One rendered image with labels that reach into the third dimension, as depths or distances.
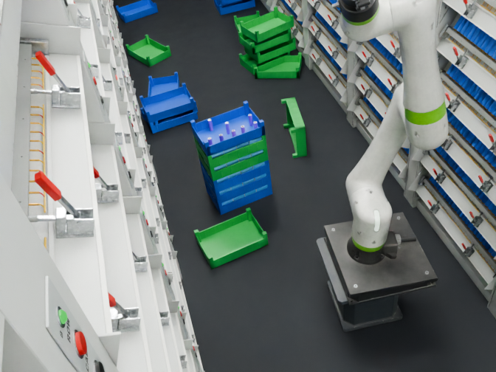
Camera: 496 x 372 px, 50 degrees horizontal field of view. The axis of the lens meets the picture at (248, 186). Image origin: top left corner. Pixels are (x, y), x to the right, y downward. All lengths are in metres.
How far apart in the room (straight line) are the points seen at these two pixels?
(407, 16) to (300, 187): 1.58
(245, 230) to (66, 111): 1.92
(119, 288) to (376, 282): 1.34
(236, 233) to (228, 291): 0.34
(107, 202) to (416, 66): 0.92
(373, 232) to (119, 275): 1.24
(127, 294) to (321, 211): 1.98
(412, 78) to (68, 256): 1.15
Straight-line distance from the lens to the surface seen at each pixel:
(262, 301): 2.40
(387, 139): 1.88
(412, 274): 2.07
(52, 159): 0.73
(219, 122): 2.65
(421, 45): 1.48
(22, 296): 0.32
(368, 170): 1.97
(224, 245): 2.61
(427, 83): 1.56
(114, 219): 0.92
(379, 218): 1.89
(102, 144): 1.08
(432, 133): 1.66
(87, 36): 1.50
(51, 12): 0.95
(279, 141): 3.14
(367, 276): 2.03
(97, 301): 0.56
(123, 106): 1.87
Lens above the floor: 1.98
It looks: 44 degrees down
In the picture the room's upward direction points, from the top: 9 degrees counter-clockwise
